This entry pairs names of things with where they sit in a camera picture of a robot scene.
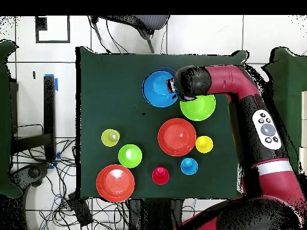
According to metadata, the black square frame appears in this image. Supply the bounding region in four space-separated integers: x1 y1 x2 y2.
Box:
35 15 71 44

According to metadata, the black metal stand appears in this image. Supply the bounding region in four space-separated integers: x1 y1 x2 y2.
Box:
10 75 57 162

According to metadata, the large light blue bowl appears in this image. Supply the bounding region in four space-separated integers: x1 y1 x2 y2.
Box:
142 71 179 108

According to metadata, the blue tape strip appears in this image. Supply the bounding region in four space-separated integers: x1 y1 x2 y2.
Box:
44 73 59 92
47 151 61 170

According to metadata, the black power strip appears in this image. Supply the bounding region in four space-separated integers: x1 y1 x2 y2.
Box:
67 192 94 227

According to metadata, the large green bowl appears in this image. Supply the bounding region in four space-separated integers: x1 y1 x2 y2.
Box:
179 94 216 122

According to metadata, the small green bowl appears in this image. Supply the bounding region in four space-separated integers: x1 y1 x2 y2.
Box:
118 144 143 169

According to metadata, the green table cloth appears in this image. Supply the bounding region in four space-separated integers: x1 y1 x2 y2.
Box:
0 40 23 198
261 46 307 173

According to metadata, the opaque yellow cup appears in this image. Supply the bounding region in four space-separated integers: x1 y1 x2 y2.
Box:
195 135 214 154

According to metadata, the dark green tablecloth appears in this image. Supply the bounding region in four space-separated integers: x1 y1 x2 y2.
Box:
76 46 248 199

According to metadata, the translucent yellow cup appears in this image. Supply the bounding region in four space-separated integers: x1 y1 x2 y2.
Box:
101 128 121 147

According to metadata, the grey office chair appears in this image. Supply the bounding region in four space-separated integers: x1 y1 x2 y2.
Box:
89 15 170 54

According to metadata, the light blue cup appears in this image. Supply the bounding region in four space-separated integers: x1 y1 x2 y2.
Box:
180 157 199 176

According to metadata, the black chair base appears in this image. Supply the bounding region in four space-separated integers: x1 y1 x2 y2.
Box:
10 162 52 195

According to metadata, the red cup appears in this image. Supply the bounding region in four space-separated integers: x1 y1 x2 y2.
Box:
151 165 170 186

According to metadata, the floor cable bundle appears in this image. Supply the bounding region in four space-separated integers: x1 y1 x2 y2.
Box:
14 137 130 230

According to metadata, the orange bowl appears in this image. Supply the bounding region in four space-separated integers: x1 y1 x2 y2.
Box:
157 117 197 157
96 164 136 204

